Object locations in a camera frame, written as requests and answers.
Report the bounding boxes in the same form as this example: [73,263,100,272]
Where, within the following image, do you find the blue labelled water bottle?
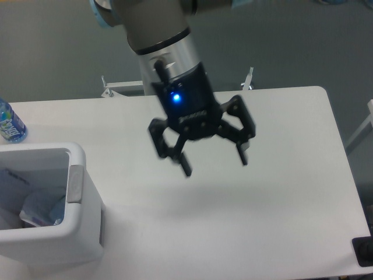
[1,99,28,144]

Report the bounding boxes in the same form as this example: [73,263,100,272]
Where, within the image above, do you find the white frame at right edge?
[345,100,372,155]

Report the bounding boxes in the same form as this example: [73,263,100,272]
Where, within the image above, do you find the black clamp at table corner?
[352,236,372,267]

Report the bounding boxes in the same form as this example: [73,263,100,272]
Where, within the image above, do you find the clear plastic bottle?
[19,195,66,228]

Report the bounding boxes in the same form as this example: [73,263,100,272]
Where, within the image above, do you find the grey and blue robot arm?
[90,1,256,176]

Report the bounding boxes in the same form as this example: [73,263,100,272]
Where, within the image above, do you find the white plastic trash can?
[1,142,105,265]

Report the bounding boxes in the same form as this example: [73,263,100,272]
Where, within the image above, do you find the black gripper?
[148,61,256,177]

